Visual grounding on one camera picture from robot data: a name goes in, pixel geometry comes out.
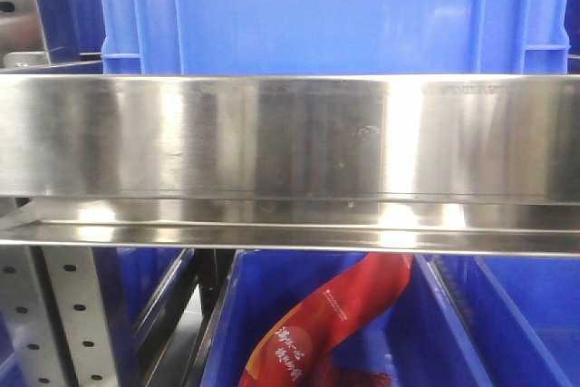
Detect red snack bag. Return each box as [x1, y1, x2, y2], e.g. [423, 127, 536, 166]
[238, 253, 413, 386]

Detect blue bin lower middle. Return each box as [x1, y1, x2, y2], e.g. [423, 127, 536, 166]
[201, 250, 492, 386]

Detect large blue bin on shelf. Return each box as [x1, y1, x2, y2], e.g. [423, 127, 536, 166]
[101, 0, 569, 75]

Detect blue bin lower left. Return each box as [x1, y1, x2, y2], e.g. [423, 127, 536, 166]
[92, 248, 194, 329]

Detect blue bin lower right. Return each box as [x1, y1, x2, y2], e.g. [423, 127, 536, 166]
[432, 256, 579, 386]

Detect stainless steel shelf beam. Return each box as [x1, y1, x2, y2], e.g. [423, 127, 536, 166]
[1, 74, 579, 256]

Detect perforated steel upright post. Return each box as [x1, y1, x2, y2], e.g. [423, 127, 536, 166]
[1, 246, 131, 386]

